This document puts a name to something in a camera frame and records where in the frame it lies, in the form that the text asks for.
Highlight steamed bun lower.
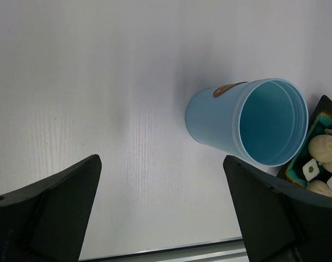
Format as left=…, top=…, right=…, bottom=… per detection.
left=306, top=180, right=332, bottom=198

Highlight rice roll green centre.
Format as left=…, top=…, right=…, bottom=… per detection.
left=302, top=158, right=320, bottom=182

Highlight steamed bun upper left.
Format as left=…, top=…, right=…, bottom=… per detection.
left=308, top=134, right=332, bottom=163

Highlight black square teal plate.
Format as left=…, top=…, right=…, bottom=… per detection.
left=277, top=95, right=332, bottom=189

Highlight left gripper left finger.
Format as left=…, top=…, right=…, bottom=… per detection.
left=0, top=154, right=101, bottom=261

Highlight blue cylindrical lunch container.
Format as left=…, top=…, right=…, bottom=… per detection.
left=185, top=79, right=309, bottom=167

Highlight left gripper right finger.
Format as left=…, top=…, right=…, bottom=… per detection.
left=223, top=156, right=332, bottom=261

